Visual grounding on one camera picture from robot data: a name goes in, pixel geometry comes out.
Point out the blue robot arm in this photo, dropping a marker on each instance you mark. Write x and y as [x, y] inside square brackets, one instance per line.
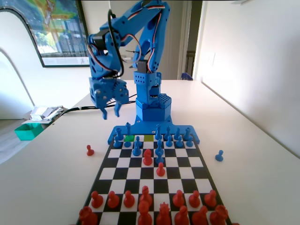
[153, 112]

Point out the red chess bishop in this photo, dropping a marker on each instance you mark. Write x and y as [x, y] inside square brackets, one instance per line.
[145, 194]
[181, 218]

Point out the blue chair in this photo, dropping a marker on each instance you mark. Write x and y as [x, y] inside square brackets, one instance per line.
[186, 76]

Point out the red chess rook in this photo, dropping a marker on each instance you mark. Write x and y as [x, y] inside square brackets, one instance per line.
[218, 215]
[87, 216]

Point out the blue chess knight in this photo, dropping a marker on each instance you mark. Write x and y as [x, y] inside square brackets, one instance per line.
[177, 134]
[136, 151]

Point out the black white chessboard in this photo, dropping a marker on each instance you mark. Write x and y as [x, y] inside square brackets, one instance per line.
[178, 173]

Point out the red chess queen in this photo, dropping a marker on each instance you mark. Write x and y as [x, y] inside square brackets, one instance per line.
[163, 216]

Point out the blue chess bishop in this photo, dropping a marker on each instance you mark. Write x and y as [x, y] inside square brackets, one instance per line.
[159, 145]
[168, 133]

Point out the crumpled silver wrappers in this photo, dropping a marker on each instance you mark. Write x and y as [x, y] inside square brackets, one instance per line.
[44, 112]

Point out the white light switch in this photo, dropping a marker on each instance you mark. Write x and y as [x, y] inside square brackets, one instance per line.
[211, 60]

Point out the green plastic box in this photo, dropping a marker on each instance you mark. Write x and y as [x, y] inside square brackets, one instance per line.
[28, 134]

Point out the blue chess queen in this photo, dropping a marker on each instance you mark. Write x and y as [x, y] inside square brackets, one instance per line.
[159, 132]

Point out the dark railing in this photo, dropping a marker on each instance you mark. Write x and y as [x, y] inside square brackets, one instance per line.
[190, 63]

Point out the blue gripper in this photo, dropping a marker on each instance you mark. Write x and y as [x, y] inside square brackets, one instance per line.
[101, 93]

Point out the blue chess rook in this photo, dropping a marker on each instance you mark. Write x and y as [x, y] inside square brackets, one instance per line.
[186, 134]
[119, 134]

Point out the blue chess pawn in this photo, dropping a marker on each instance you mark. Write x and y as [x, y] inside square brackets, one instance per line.
[189, 143]
[116, 144]
[219, 157]
[127, 143]
[179, 143]
[169, 143]
[160, 159]

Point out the white arched panel dark rim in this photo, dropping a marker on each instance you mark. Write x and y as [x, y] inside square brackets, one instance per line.
[9, 35]

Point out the framed map poster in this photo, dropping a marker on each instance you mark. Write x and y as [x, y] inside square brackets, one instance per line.
[63, 28]

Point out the blue base plate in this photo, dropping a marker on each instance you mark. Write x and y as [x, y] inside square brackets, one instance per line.
[140, 129]

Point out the red chess pawn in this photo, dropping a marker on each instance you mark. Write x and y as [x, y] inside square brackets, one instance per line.
[178, 200]
[96, 201]
[129, 201]
[113, 201]
[160, 171]
[89, 152]
[210, 200]
[194, 201]

